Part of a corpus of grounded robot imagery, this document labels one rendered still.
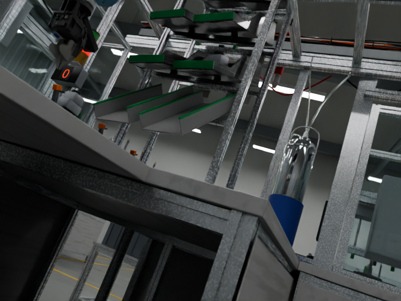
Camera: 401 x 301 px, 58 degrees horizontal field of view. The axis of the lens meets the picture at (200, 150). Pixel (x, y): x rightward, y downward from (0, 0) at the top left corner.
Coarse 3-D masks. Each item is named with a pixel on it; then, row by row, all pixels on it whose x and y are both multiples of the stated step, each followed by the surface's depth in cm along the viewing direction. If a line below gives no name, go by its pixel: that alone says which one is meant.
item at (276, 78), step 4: (276, 68) 230; (280, 68) 229; (284, 68) 233; (276, 72) 229; (280, 72) 228; (276, 76) 228; (280, 76) 230; (276, 80) 227; (272, 84) 227; (276, 84) 227
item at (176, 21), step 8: (184, 8) 103; (152, 16) 109; (160, 16) 108; (168, 16) 106; (176, 16) 104; (184, 16) 103; (192, 16) 106; (168, 24) 113; (176, 24) 112; (184, 24) 111; (192, 24) 110; (200, 32) 118; (208, 32) 117; (200, 40) 129
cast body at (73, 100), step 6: (72, 90) 116; (66, 96) 114; (72, 96) 114; (78, 96) 115; (60, 102) 113; (66, 102) 112; (72, 102) 113; (78, 102) 115; (66, 108) 112; (72, 108) 114; (78, 108) 116; (72, 114) 116; (78, 114) 116
